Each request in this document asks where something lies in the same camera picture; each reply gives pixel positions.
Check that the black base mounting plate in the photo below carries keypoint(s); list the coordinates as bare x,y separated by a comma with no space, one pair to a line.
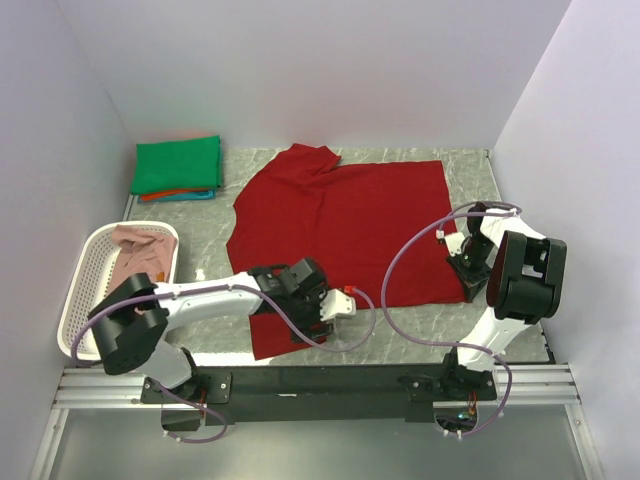
347,392

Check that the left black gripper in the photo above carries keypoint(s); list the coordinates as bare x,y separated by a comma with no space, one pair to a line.
315,332

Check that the white plastic laundry basket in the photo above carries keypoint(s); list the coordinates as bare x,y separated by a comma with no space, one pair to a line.
92,276

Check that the pink t shirt in basket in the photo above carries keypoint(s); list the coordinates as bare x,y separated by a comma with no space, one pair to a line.
141,252

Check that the green folded t shirt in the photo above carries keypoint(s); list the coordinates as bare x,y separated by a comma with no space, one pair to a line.
193,164

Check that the teal folded t shirt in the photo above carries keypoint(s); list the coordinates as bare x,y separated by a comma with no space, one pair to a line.
188,195

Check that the orange folded t shirt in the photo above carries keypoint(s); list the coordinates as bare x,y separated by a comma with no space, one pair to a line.
153,197

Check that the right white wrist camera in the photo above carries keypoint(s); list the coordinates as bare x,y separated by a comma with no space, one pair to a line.
453,241

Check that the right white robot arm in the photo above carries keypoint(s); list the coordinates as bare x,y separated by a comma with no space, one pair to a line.
520,270

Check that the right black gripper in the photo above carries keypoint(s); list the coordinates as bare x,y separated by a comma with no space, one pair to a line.
468,277

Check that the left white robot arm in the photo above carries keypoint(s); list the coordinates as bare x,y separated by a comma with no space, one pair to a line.
131,323

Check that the red t shirt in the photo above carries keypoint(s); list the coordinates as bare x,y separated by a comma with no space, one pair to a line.
352,220

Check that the aluminium rail frame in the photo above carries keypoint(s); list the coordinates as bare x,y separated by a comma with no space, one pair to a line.
90,389

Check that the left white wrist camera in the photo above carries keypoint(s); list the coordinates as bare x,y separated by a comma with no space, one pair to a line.
337,305

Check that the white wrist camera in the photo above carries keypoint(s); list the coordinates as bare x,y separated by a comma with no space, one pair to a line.
453,241
337,305

